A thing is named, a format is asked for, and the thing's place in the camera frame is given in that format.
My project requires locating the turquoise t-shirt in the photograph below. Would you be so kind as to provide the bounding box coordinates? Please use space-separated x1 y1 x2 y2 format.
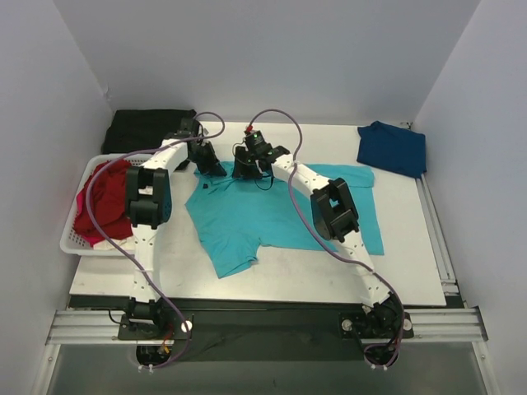
185 164 385 278

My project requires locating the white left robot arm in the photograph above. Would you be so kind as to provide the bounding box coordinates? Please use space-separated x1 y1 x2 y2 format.
124 118 226 339

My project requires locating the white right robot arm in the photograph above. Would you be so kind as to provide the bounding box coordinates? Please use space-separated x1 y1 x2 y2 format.
232 127 394 309

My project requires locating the black folded t-shirt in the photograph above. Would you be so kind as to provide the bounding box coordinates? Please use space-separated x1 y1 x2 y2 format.
100 109 197 155

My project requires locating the red t-shirt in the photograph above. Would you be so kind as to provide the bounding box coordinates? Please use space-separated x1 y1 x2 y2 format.
77 160 133 240

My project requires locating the white t-shirt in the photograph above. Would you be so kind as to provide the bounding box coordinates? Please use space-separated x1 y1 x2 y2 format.
92 236 135 251

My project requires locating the folded navy blue t-shirt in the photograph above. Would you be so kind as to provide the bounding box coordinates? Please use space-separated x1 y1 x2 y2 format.
357 121 427 179

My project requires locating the pink garment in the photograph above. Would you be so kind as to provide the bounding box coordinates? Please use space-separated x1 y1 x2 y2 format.
73 189 102 248

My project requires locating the white plastic laundry basket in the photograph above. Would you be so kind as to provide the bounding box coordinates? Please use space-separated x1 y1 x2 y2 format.
60 154 147 256

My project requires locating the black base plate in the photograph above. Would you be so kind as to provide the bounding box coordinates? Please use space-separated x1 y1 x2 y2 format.
117 298 414 366

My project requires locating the aluminium frame rail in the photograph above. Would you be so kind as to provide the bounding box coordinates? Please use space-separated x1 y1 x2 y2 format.
46 309 488 345

